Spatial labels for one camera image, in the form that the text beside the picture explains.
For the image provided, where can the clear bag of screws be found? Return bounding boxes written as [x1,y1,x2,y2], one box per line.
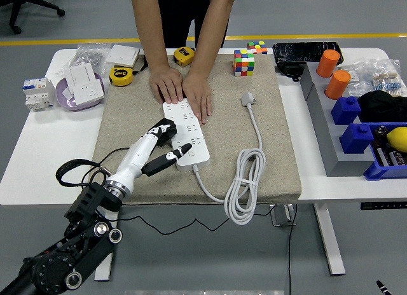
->
[55,43,112,76]

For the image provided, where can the black power adapter with cord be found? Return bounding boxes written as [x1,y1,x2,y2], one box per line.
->
[92,118,178,178]

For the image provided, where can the grey-brown mat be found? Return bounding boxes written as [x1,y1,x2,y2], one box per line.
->
[90,53,302,206]

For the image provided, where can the yellow lemon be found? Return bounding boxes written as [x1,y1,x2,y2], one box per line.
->
[385,127,407,153]

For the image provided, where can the blue block with knob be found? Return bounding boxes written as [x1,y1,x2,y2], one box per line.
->
[339,122,375,154]
[331,96,362,126]

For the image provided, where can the white flat box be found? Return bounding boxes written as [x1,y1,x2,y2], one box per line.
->
[104,44,141,67]

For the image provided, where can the thin black cable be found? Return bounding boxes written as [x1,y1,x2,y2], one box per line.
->
[119,203,274,237]

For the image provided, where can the clear bag of resistors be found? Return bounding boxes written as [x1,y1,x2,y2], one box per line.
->
[365,58,407,97]

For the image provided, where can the black office chair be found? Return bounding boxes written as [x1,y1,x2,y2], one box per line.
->
[0,0,66,35]

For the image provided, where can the person's right hand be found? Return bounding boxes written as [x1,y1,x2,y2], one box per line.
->
[149,65,184,104]

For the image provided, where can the white power strip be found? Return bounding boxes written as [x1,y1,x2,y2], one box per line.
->
[162,99,210,172]

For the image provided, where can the black cloth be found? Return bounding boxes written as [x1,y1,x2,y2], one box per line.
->
[357,90,407,123]

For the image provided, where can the white power cord with plug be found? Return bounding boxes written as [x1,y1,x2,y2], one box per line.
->
[190,91,266,226]

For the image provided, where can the round yellow tape measure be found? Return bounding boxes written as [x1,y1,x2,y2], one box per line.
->
[109,55,149,87]

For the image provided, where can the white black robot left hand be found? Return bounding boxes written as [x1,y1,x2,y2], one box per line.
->
[113,123,193,190]

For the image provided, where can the square yellow tape measure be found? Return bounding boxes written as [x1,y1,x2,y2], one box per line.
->
[173,46,196,68]

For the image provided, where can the white wall socket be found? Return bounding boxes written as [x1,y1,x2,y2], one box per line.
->
[73,81,106,106]

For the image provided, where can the hanging black cable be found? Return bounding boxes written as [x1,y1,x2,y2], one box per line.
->
[287,204,298,295]

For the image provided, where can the metal bracket under table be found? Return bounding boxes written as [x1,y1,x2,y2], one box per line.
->
[269,204,297,227]

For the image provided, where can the large rubik's cube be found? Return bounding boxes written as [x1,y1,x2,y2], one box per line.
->
[233,49,256,77]

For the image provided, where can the purple bowl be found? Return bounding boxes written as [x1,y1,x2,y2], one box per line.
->
[55,72,106,112]

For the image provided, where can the white table leg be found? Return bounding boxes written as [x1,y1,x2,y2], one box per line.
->
[94,244,115,282]
[313,203,347,276]

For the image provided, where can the blue plastic bin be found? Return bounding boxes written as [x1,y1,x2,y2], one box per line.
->
[363,122,407,181]

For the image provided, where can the dark components in bin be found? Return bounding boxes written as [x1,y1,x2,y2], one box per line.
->
[373,125,407,167]

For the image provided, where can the white circuit breaker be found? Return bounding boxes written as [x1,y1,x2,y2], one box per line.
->
[22,78,57,113]

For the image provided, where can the small rubik's cube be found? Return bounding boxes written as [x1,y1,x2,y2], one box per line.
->
[247,41,268,55]

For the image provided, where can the clear bag of parts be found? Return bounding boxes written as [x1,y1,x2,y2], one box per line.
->
[338,61,376,97]

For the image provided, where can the person's torso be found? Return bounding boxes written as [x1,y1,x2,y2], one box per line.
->
[154,0,230,50]

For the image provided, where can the grey stepped stand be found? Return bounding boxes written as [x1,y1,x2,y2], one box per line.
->
[300,62,376,177]

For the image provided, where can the person's left hand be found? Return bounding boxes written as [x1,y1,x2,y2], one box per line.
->
[182,72,213,124]

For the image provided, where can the white switch panel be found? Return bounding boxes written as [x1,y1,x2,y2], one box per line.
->
[65,63,96,95]

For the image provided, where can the black table control panel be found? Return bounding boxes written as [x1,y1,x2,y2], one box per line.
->
[360,202,407,210]

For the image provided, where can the small black box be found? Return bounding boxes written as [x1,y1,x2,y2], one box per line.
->
[275,62,305,83]

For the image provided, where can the black glossy tray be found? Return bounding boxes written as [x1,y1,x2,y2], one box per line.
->
[272,41,345,67]

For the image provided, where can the orange cylinder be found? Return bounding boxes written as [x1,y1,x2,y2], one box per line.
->
[315,49,341,78]
[324,69,352,100]

